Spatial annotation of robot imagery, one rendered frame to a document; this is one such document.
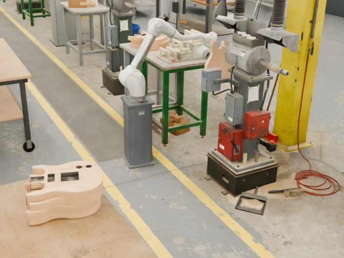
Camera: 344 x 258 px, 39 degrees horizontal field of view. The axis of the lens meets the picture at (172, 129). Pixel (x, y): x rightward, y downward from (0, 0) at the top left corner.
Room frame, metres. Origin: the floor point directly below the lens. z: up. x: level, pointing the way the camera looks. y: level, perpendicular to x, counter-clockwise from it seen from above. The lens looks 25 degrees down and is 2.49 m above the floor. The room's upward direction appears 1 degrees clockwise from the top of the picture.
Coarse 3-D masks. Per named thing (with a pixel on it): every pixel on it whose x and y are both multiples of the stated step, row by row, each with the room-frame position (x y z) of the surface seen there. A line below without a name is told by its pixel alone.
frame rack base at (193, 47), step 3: (183, 42) 5.36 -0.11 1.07; (189, 42) 5.26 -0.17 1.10; (201, 42) 5.27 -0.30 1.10; (183, 45) 5.36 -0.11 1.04; (189, 45) 5.25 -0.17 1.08; (192, 45) 5.20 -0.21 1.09; (195, 45) 5.20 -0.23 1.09; (198, 45) 5.22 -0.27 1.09; (201, 45) 5.24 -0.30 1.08; (189, 48) 5.25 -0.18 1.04; (192, 48) 5.20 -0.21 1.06; (195, 48) 5.20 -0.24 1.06; (192, 51) 5.19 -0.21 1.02; (195, 51) 5.20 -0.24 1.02; (195, 54) 5.20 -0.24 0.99; (195, 57) 5.20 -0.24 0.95; (198, 57) 5.22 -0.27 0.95
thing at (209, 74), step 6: (204, 72) 4.22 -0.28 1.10; (210, 72) 4.20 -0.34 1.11; (216, 72) 4.23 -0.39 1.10; (204, 78) 4.22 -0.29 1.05; (210, 78) 4.21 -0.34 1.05; (216, 78) 4.24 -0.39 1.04; (204, 84) 4.22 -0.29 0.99; (210, 84) 4.21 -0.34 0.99; (216, 84) 4.24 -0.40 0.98; (204, 90) 4.21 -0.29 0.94; (210, 90) 4.21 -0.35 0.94; (216, 90) 4.24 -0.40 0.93
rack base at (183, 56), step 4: (176, 48) 5.31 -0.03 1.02; (184, 48) 5.31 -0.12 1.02; (172, 52) 5.25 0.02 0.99; (180, 52) 5.14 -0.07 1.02; (184, 52) 5.15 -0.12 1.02; (188, 52) 5.16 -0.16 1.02; (192, 52) 5.18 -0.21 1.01; (172, 56) 5.25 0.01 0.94; (180, 56) 5.11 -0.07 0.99; (184, 56) 5.13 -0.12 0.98; (188, 56) 5.16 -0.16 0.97; (192, 56) 5.18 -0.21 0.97; (180, 60) 5.10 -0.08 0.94; (184, 60) 5.13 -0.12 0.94
